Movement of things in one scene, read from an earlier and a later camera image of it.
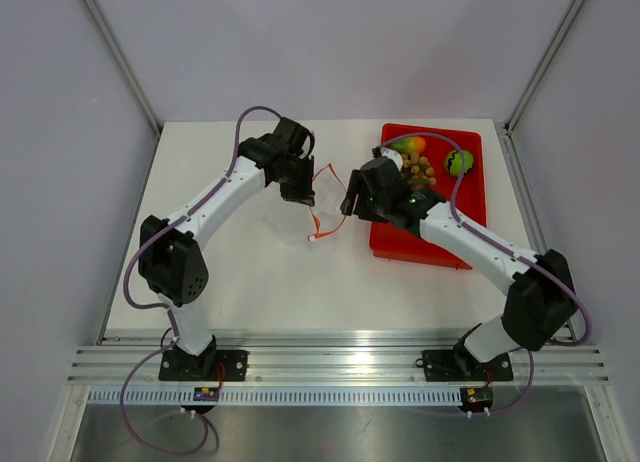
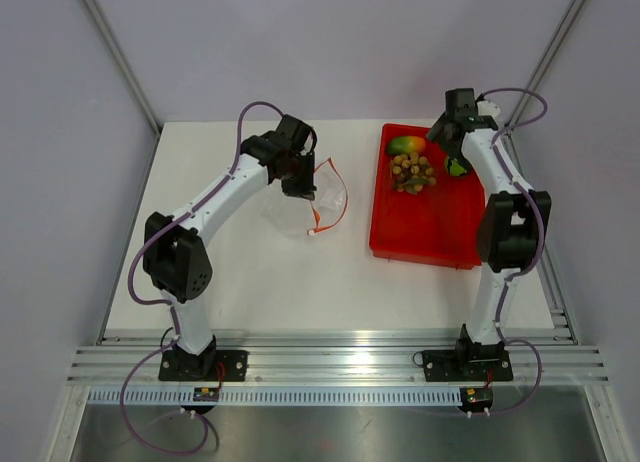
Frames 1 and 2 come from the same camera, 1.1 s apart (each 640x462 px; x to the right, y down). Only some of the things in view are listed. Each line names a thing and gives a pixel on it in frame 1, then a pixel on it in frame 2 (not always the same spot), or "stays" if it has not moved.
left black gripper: [305, 194] stays
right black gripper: [353, 191] to [437, 134]
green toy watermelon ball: [453, 162] stays
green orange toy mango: [409, 145] stays
